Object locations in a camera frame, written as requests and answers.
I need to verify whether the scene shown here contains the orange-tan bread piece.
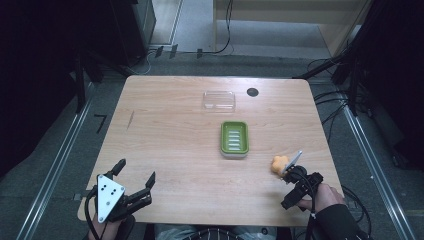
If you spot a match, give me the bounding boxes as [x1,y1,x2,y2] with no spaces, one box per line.
[270,155,290,176]

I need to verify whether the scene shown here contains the hand-held gripper cable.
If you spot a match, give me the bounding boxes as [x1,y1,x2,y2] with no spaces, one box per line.
[290,169,318,240]
[83,186,102,240]

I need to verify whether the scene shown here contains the light wooden cabinet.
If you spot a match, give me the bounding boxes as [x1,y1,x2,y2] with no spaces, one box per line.
[213,0,374,57]

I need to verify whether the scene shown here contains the left hand-held gripper cable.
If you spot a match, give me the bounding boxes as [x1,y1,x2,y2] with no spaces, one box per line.
[83,186,102,240]

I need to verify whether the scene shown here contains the bundle of black floor cables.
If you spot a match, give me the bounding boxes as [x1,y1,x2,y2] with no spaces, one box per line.
[306,56,371,143]

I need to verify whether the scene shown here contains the green soap dish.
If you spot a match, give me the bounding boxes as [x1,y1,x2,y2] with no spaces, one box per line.
[219,120,250,160]

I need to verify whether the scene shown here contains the black stand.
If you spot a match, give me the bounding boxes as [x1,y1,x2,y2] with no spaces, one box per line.
[293,39,368,116]
[73,49,134,114]

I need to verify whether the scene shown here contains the right hand-held gripper cable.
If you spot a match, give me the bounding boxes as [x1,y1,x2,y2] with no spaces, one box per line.
[290,169,318,240]

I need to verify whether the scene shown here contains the clear plastic lid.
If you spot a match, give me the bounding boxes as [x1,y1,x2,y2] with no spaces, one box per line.
[201,90,237,113]

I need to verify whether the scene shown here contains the metal floor rail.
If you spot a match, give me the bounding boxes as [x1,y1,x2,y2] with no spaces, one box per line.
[342,104,418,240]
[15,94,96,240]

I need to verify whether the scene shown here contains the person's right hand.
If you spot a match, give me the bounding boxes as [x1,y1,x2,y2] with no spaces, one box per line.
[297,182,346,213]

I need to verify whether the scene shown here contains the person's left hand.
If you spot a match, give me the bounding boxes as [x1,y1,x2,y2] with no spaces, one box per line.
[87,213,135,240]

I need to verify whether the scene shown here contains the black hanging cable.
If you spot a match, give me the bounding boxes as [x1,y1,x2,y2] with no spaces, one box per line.
[201,0,234,55]

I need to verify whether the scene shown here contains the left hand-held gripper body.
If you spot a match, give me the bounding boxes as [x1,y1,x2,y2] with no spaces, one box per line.
[95,170,153,224]

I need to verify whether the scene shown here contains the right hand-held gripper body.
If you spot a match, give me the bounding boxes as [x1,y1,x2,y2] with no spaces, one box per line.
[280,150,325,212]

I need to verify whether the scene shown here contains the dark metal cabinet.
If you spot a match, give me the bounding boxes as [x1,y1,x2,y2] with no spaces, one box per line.
[109,0,158,67]

